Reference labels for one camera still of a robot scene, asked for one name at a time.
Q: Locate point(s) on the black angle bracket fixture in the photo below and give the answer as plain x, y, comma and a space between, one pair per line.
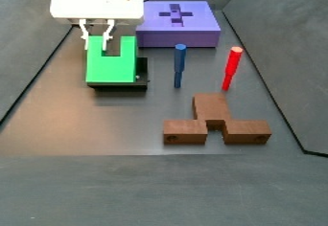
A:
140, 82

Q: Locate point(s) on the blue cylindrical peg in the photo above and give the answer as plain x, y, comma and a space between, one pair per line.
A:
180, 57

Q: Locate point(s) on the green U-shaped block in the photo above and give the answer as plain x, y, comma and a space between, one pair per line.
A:
110, 69

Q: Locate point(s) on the red cylindrical peg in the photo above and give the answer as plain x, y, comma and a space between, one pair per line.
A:
231, 67

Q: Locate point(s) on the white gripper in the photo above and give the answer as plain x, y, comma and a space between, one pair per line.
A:
125, 11

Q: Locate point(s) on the purple board with cross slot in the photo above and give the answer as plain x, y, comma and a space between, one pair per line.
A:
175, 22

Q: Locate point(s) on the brown T-shaped block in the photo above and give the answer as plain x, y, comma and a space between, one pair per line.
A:
212, 117

